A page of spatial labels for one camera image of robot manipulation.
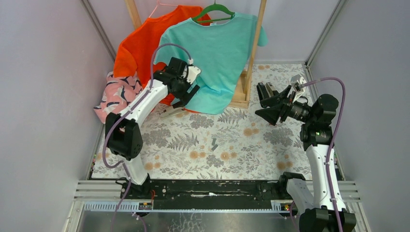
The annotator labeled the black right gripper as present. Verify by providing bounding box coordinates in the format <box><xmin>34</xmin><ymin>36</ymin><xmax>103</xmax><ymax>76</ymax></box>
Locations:
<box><xmin>255</xmin><ymin>85</ymin><xmax>315</xmax><ymax>127</ymax></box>

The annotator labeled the beige and black stapler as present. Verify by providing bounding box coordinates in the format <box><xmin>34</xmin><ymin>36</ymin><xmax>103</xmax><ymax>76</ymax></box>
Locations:
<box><xmin>265</xmin><ymin>82</ymin><xmax>279</xmax><ymax>97</ymax></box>

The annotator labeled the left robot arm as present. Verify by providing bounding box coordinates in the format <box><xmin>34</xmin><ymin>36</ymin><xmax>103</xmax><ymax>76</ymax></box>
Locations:
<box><xmin>104</xmin><ymin>57</ymin><xmax>201</xmax><ymax>199</ymax></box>

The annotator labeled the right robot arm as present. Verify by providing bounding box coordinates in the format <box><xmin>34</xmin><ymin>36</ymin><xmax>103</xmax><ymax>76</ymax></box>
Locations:
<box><xmin>255</xmin><ymin>83</ymin><xmax>356</xmax><ymax>232</ymax></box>

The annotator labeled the wooden rack base tray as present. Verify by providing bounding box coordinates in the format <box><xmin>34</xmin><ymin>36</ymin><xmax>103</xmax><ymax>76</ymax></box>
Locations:
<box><xmin>228</xmin><ymin>70</ymin><xmax>251</xmax><ymax>109</ymax></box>

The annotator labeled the teal t-shirt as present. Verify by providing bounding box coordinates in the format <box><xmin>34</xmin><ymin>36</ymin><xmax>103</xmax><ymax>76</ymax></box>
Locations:
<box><xmin>154</xmin><ymin>13</ymin><xmax>258</xmax><ymax>115</ymax></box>

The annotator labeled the orange t-shirt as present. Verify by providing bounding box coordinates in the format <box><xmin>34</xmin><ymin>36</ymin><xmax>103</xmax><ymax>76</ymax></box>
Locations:
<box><xmin>112</xmin><ymin>5</ymin><xmax>203</xmax><ymax>93</ymax></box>

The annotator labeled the pink bird-pattern cloth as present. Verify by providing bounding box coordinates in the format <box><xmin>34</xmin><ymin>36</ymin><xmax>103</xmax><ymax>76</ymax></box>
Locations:
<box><xmin>93</xmin><ymin>72</ymin><xmax>142</xmax><ymax>124</ymax></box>

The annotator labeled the green clothes hanger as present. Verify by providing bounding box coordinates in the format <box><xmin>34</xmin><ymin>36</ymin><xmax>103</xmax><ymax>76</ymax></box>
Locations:
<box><xmin>191</xmin><ymin>1</ymin><xmax>235</xmax><ymax>24</ymax></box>

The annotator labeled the pink clothes hanger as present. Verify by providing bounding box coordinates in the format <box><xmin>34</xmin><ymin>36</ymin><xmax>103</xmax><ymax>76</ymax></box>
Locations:
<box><xmin>148</xmin><ymin>0</ymin><xmax>178</xmax><ymax>18</ymax></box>

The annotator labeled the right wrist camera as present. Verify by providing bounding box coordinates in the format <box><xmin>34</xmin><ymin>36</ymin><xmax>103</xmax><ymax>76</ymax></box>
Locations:
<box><xmin>291</xmin><ymin>74</ymin><xmax>306</xmax><ymax>101</ymax></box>

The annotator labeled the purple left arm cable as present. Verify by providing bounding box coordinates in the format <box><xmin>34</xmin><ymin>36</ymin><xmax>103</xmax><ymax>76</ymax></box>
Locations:
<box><xmin>102</xmin><ymin>43</ymin><xmax>194</xmax><ymax>232</ymax></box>

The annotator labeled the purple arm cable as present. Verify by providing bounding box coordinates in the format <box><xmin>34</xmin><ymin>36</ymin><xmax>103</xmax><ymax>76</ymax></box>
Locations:
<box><xmin>102</xmin><ymin>43</ymin><xmax>194</xmax><ymax>232</ymax></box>
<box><xmin>288</xmin><ymin>76</ymin><xmax>347</xmax><ymax>232</ymax></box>

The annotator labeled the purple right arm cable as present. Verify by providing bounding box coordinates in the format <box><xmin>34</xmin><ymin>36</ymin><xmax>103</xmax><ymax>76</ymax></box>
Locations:
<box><xmin>288</xmin><ymin>76</ymin><xmax>347</xmax><ymax>232</ymax></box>

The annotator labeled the wooden rack right post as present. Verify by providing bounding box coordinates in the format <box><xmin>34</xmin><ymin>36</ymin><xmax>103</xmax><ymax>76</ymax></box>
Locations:
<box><xmin>243</xmin><ymin>0</ymin><xmax>267</xmax><ymax>96</ymax></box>

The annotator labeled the wooden rack post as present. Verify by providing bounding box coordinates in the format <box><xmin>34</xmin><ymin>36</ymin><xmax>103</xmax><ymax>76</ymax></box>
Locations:
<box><xmin>124</xmin><ymin>0</ymin><xmax>142</xmax><ymax>29</ymax></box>
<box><xmin>243</xmin><ymin>0</ymin><xmax>267</xmax><ymax>96</ymax></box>

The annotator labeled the wooden rack left post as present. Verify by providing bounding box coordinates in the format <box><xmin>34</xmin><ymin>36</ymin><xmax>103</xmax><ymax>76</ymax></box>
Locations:
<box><xmin>124</xmin><ymin>0</ymin><xmax>142</xmax><ymax>29</ymax></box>

